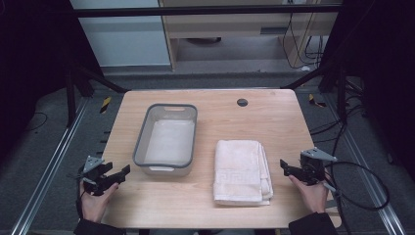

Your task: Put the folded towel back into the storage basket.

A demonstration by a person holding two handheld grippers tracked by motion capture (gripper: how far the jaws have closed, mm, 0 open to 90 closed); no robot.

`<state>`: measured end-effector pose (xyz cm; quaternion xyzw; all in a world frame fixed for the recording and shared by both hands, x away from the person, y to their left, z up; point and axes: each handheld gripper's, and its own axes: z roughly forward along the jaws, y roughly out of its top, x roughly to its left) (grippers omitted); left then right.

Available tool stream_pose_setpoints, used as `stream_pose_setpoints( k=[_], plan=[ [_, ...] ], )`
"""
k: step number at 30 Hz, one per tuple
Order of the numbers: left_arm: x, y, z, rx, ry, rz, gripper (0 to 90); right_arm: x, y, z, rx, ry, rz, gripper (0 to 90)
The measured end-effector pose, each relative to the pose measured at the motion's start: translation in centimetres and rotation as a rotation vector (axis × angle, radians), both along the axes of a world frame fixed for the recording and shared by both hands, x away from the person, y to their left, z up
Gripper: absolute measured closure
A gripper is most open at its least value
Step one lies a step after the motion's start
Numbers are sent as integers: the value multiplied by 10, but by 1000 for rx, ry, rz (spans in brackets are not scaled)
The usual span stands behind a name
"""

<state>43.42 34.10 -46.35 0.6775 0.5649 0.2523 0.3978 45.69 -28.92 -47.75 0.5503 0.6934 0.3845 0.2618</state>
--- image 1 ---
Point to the white towel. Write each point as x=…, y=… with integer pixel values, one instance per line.
x=240, y=169

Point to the grey-rimmed translucent plastic bin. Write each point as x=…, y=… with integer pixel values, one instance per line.
x=168, y=140

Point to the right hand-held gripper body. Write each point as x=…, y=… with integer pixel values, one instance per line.
x=313, y=168

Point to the white cabinet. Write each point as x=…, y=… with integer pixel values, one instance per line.
x=125, y=40

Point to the black metal stand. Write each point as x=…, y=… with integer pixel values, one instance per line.
x=73, y=88
x=336, y=84

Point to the black horizontal frame bar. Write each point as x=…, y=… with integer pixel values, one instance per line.
x=202, y=10

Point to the light wooden desk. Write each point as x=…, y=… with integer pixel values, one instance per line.
x=248, y=27

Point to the person's left hand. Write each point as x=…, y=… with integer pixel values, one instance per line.
x=94, y=204

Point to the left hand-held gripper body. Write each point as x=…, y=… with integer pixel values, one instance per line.
x=92, y=176

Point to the yellow-black tape strip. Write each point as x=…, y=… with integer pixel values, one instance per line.
x=105, y=104
x=315, y=101

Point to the black curtain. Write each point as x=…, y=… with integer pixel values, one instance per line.
x=378, y=75
x=36, y=71

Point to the person's right hand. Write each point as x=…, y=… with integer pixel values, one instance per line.
x=311, y=194

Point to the aluminium floor rail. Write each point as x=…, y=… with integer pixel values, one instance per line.
x=365, y=166
x=52, y=163

